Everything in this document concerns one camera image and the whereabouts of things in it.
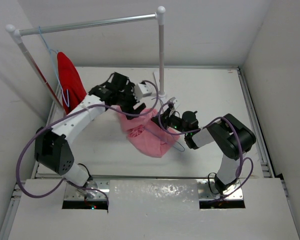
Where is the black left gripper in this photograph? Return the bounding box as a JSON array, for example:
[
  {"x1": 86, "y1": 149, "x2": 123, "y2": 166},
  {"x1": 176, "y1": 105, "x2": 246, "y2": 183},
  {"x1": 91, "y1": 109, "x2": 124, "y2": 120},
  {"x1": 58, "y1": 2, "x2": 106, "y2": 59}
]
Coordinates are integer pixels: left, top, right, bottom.
[{"x1": 116, "y1": 83, "x2": 145, "y2": 119}]

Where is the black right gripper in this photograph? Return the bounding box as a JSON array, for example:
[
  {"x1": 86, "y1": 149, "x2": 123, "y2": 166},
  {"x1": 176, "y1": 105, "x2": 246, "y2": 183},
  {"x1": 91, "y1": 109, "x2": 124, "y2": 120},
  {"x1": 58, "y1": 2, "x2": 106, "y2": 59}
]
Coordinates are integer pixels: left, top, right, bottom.
[{"x1": 152, "y1": 107, "x2": 190, "y2": 136}]

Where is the light blue wire hanger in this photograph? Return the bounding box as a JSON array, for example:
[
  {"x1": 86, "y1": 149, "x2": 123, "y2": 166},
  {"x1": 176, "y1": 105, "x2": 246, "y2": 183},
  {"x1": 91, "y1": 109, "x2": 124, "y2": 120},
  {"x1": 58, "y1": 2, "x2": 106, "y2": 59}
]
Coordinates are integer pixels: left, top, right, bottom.
[{"x1": 144, "y1": 126, "x2": 186, "y2": 153}]

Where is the pink t shirt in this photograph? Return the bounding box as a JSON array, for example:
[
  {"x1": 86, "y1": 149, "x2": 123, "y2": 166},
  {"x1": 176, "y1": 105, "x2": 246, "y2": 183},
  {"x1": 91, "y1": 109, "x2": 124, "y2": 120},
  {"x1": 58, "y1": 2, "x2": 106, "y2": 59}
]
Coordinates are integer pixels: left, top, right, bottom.
[{"x1": 117, "y1": 108, "x2": 180, "y2": 158}]

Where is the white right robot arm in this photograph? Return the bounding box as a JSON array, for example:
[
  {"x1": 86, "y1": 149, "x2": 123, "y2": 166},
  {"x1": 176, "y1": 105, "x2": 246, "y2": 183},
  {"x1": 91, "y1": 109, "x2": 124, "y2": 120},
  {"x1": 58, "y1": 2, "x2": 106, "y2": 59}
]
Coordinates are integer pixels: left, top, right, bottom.
[{"x1": 151, "y1": 103, "x2": 256, "y2": 195}]

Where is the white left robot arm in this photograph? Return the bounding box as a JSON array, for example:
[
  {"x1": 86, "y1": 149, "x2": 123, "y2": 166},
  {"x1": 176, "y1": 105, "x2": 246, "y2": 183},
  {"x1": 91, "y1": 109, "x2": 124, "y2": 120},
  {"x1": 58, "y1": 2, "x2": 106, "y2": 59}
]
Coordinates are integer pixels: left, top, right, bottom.
[{"x1": 34, "y1": 72, "x2": 152, "y2": 187}]

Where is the red t shirt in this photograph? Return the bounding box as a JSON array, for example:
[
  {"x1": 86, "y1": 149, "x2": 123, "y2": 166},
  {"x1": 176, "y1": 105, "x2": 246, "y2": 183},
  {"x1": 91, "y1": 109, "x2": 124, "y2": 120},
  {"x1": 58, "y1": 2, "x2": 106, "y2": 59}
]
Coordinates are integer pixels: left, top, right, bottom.
[{"x1": 57, "y1": 52, "x2": 87, "y2": 114}]

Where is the light blue hanger with shirt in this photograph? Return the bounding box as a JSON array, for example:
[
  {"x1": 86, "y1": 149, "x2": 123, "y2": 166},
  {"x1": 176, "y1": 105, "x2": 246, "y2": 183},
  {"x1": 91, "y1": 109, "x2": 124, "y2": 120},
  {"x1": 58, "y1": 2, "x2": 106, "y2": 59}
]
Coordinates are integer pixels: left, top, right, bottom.
[{"x1": 37, "y1": 26, "x2": 70, "y2": 107}]

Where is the white clothes rack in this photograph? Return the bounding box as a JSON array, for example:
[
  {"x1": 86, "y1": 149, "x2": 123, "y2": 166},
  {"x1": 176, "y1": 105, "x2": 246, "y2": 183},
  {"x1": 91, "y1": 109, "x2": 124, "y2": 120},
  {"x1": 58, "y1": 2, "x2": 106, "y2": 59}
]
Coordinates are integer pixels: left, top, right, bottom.
[{"x1": 5, "y1": 6, "x2": 167, "y2": 111}]

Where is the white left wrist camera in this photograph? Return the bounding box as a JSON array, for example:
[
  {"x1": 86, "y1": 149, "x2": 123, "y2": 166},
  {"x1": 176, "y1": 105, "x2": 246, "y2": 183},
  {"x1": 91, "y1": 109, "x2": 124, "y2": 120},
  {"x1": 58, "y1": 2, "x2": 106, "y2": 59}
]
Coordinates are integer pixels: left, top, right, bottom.
[{"x1": 134, "y1": 81, "x2": 153, "y2": 99}]

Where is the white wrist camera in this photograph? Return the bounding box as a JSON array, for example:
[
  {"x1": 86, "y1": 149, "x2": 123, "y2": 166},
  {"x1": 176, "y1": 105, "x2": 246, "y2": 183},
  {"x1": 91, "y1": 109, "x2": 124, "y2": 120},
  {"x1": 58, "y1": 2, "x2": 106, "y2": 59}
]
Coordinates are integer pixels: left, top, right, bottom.
[
  {"x1": 167, "y1": 97, "x2": 181, "y2": 110},
  {"x1": 134, "y1": 81, "x2": 153, "y2": 99}
]

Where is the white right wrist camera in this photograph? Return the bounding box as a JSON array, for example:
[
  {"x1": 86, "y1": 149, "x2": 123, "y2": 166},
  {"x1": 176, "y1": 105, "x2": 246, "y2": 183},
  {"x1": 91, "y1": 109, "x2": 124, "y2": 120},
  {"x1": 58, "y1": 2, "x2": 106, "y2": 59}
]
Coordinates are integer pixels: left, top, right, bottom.
[{"x1": 167, "y1": 97, "x2": 181, "y2": 110}]

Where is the black right base cable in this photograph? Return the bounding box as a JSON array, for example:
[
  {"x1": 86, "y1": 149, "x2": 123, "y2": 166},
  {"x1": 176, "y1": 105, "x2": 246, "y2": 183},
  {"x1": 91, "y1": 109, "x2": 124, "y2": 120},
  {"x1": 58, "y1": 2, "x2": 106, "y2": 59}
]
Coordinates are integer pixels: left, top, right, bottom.
[{"x1": 207, "y1": 172, "x2": 226, "y2": 201}]

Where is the black base cable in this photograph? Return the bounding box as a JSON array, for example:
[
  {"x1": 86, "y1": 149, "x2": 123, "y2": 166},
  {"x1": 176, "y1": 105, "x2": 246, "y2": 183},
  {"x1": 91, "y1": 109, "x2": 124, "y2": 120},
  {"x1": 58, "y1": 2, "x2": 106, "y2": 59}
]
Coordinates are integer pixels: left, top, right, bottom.
[
  {"x1": 207, "y1": 172, "x2": 226, "y2": 201},
  {"x1": 78, "y1": 162, "x2": 95, "y2": 182}
]

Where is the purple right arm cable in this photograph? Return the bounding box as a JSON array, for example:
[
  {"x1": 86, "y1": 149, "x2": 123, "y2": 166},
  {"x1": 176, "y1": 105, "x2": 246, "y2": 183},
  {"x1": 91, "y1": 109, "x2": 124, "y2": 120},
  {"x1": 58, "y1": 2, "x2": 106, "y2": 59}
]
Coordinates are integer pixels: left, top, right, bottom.
[{"x1": 157, "y1": 101, "x2": 255, "y2": 202}]

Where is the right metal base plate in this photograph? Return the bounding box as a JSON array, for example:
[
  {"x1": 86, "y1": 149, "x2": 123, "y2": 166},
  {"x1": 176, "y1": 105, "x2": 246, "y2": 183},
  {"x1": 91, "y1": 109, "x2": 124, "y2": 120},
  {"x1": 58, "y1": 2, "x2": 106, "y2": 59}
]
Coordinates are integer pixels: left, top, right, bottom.
[{"x1": 197, "y1": 178, "x2": 244, "y2": 201}]

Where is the metal base plate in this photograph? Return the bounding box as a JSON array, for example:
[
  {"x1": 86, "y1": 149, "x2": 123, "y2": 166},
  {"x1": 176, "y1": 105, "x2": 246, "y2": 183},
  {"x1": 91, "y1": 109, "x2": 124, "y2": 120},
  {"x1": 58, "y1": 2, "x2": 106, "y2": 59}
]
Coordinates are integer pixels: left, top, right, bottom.
[
  {"x1": 197, "y1": 178, "x2": 244, "y2": 201},
  {"x1": 63, "y1": 181, "x2": 110, "y2": 201}
]

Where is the black left base cable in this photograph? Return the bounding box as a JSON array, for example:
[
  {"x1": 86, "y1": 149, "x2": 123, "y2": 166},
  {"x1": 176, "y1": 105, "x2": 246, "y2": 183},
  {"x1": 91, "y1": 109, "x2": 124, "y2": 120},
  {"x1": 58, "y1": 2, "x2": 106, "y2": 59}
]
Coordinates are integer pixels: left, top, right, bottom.
[{"x1": 78, "y1": 162, "x2": 95, "y2": 182}]

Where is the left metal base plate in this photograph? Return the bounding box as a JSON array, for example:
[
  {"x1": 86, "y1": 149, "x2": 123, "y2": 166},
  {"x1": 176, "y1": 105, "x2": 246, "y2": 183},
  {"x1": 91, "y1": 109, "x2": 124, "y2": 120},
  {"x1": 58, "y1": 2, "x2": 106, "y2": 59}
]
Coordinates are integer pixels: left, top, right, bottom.
[{"x1": 63, "y1": 181, "x2": 110, "y2": 201}]

